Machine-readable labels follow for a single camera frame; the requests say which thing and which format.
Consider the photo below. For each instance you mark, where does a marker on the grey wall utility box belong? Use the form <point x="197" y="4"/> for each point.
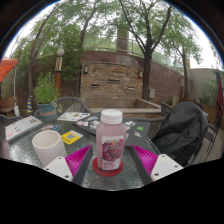
<point x="152" y="93"/>

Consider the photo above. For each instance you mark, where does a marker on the grey laptop with stickers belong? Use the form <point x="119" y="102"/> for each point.
<point x="21" y="127"/>

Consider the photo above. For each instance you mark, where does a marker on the green plant in teal pot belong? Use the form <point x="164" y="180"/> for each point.
<point x="46" y="91"/>

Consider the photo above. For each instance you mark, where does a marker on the white ribbed cup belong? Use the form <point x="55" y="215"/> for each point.
<point x="48" y="146"/>

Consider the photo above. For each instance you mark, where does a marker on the orange canopy tent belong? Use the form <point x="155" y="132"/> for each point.
<point x="7" y="68"/>

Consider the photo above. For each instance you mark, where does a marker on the black wall lantern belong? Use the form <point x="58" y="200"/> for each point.
<point x="86" y="69"/>
<point x="140" y="74"/>

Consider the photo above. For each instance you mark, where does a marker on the small colourful sticker card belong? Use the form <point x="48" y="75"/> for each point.
<point x="50" y="127"/>

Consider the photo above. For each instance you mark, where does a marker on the pink juice bottle white cap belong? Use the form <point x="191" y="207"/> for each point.
<point x="111" y="143"/>

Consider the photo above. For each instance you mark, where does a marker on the dark-trunked tree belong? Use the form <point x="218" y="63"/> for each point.
<point x="146" y="80"/>

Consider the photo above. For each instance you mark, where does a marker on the slim-trunked tree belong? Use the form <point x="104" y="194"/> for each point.
<point x="31" y="73"/>

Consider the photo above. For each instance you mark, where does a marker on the flat round red coaster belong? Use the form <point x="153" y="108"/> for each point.
<point x="98" y="170"/>

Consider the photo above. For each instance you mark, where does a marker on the white printed sheet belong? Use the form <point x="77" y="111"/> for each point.
<point x="73" y="116"/>

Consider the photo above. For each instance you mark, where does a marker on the grey mesh patio chair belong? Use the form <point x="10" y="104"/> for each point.
<point x="73" y="105"/>
<point x="211" y="133"/>

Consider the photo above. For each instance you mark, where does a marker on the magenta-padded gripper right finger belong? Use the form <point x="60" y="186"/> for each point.
<point x="148" y="160"/>

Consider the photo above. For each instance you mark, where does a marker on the brown lamp post white globe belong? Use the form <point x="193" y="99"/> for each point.
<point x="182" y="88"/>
<point x="59" y="76"/>

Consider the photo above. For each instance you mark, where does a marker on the yellow card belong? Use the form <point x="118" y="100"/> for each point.
<point x="71" y="137"/>

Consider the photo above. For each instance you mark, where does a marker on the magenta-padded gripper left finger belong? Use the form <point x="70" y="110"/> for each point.
<point x="75" y="161"/>

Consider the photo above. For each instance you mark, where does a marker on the blue yellow striped cone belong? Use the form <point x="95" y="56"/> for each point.
<point x="30" y="105"/>

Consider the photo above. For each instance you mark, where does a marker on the closed dark red umbrella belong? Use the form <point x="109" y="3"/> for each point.
<point x="220" y="96"/>

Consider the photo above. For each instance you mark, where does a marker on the black jacket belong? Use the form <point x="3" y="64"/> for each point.
<point x="181" y="133"/>

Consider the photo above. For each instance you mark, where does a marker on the dark laptop with stickers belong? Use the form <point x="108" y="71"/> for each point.
<point x="135" y="128"/>

